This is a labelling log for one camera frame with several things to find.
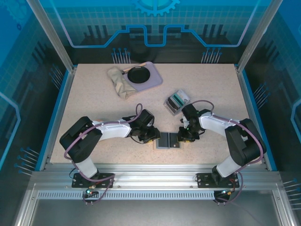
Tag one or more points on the black credit card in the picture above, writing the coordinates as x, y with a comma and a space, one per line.
175, 141

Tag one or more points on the beige card holder wallet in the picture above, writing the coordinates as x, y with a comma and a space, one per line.
163, 140

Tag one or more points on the grey box with green contents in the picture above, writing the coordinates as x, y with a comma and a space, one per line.
175, 113

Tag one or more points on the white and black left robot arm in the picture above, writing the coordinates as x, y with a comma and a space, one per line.
113, 131

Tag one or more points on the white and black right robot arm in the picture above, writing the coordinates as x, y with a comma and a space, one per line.
216, 124

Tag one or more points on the teal card stack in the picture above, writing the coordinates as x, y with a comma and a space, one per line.
178, 97

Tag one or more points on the silver VIP card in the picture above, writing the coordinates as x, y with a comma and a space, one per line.
184, 94

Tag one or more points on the orange bowl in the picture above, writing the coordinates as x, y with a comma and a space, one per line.
98, 120

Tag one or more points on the beige crumpled cloth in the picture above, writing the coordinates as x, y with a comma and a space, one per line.
120, 84

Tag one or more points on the lavender plastic tray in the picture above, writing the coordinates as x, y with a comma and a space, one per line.
155, 80

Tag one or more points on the black round plate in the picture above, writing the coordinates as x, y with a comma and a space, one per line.
138, 75

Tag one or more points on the small LED connector board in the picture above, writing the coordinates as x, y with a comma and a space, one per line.
227, 192
89, 192

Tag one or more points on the wooden stick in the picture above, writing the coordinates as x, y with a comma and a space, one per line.
136, 66

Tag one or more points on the grey metal panel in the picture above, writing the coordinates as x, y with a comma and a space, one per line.
152, 212

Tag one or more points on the aluminium frame rail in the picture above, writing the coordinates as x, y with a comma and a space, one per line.
152, 179

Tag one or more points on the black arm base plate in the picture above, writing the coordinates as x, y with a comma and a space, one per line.
204, 180
105, 181

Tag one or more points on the aluminium side rail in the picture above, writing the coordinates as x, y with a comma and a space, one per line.
67, 94
246, 94

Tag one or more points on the aluminium frame post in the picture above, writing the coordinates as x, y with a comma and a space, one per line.
256, 35
53, 35

